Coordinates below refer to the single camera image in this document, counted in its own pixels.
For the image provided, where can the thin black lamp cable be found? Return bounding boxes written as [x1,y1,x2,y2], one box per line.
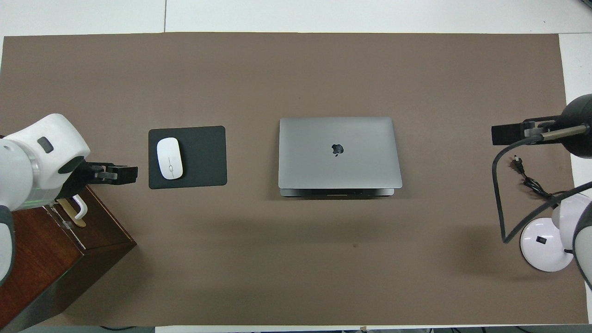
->
[511,156,565,202]

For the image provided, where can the brown table mat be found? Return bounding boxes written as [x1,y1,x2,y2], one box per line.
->
[0,31,589,327]

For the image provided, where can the black mouse pad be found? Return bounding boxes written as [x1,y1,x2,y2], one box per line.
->
[148,125,228,190]

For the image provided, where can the white desk lamp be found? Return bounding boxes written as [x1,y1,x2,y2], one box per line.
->
[519,192,592,272]

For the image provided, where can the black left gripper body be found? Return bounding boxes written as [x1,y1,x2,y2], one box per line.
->
[58,160,100,197]

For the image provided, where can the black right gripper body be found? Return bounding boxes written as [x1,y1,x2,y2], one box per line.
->
[525,94,592,159]

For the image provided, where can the grey laptop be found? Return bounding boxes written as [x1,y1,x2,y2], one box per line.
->
[278,117,403,198]

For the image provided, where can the brass handle plate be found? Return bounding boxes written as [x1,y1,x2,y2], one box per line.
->
[55,198,87,228]

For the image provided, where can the dark brown wooden box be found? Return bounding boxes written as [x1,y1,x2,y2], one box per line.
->
[0,185,137,333]

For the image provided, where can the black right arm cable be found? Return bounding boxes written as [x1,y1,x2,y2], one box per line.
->
[491,127,592,244]

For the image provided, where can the white box handle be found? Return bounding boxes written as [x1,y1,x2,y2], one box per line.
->
[72,194,88,220]

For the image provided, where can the white computer mouse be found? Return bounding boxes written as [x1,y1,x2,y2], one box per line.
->
[156,137,184,180]

